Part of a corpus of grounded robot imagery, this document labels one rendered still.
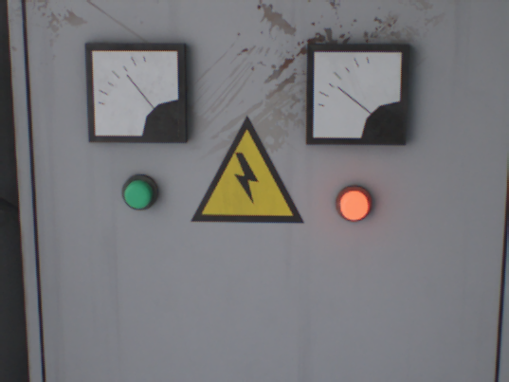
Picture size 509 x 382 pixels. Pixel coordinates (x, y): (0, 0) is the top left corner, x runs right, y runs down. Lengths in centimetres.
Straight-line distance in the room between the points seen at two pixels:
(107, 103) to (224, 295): 19
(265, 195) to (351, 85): 12
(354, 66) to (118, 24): 19
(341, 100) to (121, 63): 18
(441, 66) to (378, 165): 9
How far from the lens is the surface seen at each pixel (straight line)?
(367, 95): 77
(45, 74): 80
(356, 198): 77
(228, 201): 79
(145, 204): 79
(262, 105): 78
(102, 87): 78
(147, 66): 77
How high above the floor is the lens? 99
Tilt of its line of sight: 13 degrees down
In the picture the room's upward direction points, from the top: straight up
